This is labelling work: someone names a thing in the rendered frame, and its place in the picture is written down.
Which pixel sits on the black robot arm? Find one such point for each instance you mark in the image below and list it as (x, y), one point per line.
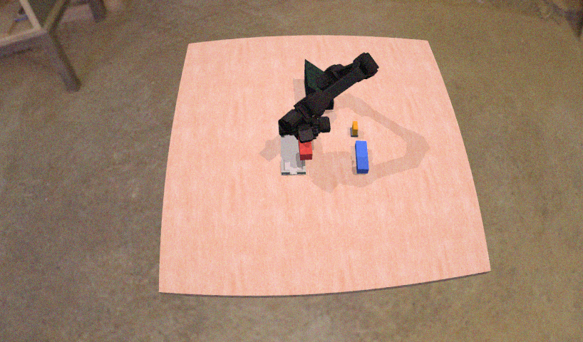
(335, 80)

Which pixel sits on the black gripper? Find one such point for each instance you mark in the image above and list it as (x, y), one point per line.
(322, 124)

